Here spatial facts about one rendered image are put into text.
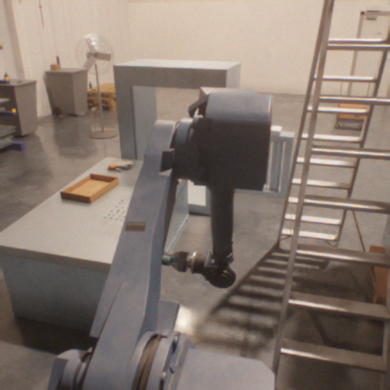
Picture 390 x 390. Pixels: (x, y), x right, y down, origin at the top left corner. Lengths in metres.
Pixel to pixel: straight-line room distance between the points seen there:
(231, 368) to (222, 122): 0.78
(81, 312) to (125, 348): 1.70
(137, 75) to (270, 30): 7.80
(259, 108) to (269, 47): 10.08
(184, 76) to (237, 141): 2.47
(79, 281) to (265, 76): 9.69
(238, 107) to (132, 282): 0.70
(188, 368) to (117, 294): 0.30
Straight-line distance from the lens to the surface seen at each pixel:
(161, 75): 3.84
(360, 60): 11.37
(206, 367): 1.14
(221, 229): 1.97
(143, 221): 1.27
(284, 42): 11.36
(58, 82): 8.89
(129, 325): 1.12
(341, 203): 1.74
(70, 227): 2.80
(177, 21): 12.06
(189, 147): 1.37
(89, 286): 2.58
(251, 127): 1.31
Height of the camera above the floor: 2.00
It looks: 26 degrees down
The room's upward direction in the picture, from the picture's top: straight up
